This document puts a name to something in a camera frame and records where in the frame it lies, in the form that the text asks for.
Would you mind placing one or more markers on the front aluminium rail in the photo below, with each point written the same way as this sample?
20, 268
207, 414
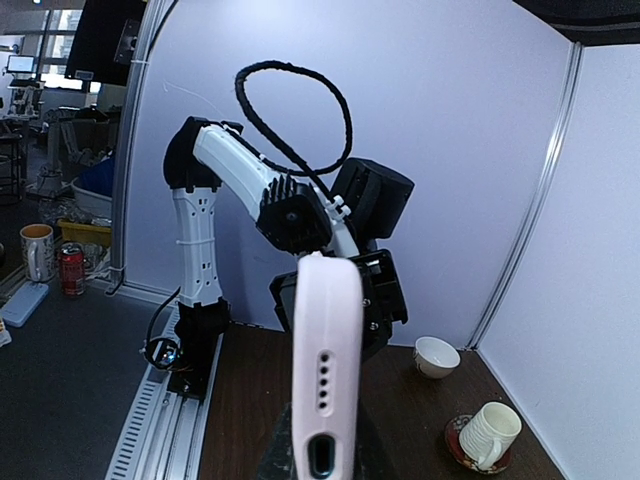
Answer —
163, 434

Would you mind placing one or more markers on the orange inside mug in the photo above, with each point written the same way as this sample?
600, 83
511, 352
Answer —
37, 243

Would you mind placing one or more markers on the red coaster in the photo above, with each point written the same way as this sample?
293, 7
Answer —
451, 437

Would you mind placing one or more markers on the blue flat box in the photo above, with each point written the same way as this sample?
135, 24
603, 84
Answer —
22, 304

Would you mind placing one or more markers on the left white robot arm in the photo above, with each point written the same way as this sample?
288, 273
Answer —
362, 207

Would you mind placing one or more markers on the cream ceramic mug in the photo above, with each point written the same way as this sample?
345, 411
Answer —
489, 434

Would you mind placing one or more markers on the white small bowl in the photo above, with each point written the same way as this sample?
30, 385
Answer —
435, 358

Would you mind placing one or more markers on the right aluminium frame post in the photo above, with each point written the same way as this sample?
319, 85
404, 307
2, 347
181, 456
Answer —
538, 198

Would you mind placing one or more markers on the red soda can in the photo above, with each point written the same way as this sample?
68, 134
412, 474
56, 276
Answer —
71, 269

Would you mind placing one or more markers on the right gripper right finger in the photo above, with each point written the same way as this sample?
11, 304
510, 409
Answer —
372, 461

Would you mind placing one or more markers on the aluminium frame post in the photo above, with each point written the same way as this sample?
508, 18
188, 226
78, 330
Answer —
538, 198
153, 21

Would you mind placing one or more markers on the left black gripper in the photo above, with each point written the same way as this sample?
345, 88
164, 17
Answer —
383, 299

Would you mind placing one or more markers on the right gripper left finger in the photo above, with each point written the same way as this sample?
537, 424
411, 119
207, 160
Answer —
277, 463

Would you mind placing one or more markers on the black monitor screen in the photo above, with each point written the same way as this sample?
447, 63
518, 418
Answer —
104, 41

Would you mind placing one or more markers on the black phone white case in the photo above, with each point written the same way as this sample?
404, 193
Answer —
327, 346

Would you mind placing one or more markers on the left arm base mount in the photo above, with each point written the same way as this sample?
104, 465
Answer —
188, 360

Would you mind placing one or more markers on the left aluminium frame post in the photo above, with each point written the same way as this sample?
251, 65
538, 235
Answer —
153, 21

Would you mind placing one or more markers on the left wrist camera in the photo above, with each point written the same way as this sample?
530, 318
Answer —
298, 218

